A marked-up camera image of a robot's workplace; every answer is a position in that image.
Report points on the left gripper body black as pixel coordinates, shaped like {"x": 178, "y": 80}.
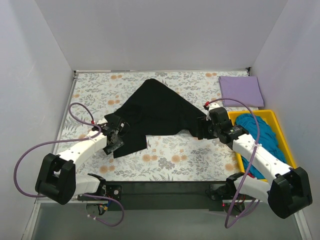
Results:
{"x": 116, "y": 124}

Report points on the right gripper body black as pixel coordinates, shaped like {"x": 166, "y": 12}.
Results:
{"x": 204, "y": 128}

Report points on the black t-shirt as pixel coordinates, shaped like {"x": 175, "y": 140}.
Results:
{"x": 154, "y": 110}

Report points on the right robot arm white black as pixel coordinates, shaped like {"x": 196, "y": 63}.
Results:
{"x": 238, "y": 139}

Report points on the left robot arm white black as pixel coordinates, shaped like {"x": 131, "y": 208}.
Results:
{"x": 58, "y": 179}

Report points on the teal t-shirt in bin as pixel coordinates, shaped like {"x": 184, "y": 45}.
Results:
{"x": 267, "y": 137}

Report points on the floral patterned table mat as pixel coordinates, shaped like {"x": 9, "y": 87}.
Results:
{"x": 179, "y": 157}

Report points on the folded purple t-shirt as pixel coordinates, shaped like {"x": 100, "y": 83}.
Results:
{"x": 241, "y": 88}

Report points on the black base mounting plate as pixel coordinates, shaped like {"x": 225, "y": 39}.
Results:
{"x": 168, "y": 195}

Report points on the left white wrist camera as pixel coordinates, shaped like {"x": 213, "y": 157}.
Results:
{"x": 100, "y": 124}

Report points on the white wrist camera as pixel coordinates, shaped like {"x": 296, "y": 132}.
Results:
{"x": 209, "y": 107}
{"x": 100, "y": 124}

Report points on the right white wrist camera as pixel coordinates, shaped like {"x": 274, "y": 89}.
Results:
{"x": 209, "y": 107}

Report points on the aluminium frame rail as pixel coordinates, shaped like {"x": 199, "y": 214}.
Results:
{"x": 279, "y": 191}

